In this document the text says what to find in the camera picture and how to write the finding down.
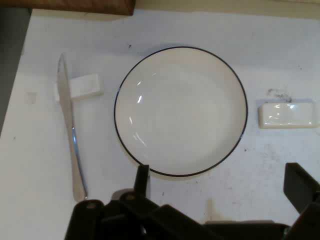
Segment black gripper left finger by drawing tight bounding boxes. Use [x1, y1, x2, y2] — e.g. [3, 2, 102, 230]
[64, 164, 208, 240]

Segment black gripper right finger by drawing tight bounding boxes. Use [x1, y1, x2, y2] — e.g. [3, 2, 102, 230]
[283, 162, 320, 240]

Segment silver table knife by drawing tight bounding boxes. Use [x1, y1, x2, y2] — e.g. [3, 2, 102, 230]
[56, 52, 89, 203]

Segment white ceramic cutlery rest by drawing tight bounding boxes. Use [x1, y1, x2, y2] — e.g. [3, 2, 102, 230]
[257, 101, 320, 130]
[53, 73, 105, 103]

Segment white plate with black rim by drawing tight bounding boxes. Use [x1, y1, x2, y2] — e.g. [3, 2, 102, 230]
[113, 46, 249, 179]

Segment dark brown wooden cabinet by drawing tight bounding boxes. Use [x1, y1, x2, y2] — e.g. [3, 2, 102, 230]
[0, 0, 135, 16]

